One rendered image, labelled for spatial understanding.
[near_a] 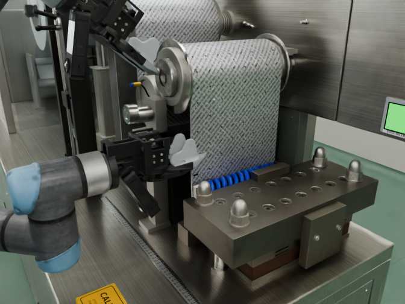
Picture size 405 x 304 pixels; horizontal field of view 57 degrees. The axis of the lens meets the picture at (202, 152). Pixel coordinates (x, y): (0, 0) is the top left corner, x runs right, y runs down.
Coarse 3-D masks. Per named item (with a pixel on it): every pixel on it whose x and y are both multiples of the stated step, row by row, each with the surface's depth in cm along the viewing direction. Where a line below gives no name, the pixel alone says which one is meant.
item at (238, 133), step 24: (264, 96) 81; (192, 120) 73; (216, 120) 76; (240, 120) 80; (264, 120) 84; (216, 144) 78; (240, 144) 82; (264, 144) 86; (216, 168) 80; (240, 168) 84
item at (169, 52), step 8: (168, 48) 71; (160, 56) 75; (168, 56) 72; (176, 56) 70; (280, 56) 82; (176, 64) 70; (184, 72) 69; (184, 80) 70; (184, 88) 70; (176, 96) 73; (184, 96) 72; (168, 104) 76; (176, 104) 74
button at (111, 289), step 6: (102, 288) 65; (108, 288) 65; (114, 288) 65; (84, 294) 64; (90, 294) 64; (96, 294) 64; (102, 294) 64; (108, 294) 64; (114, 294) 64; (120, 294) 64; (78, 300) 62; (84, 300) 62; (90, 300) 62; (96, 300) 62; (102, 300) 62; (108, 300) 62; (114, 300) 62; (120, 300) 62
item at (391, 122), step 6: (390, 108) 71; (396, 108) 70; (402, 108) 69; (390, 114) 71; (396, 114) 70; (402, 114) 69; (390, 120) 72; (396, 120) 71; (402, 120) 70; (390, 126) 72; (396, 126) 71; (402, 126) 70; (402, 132) 70
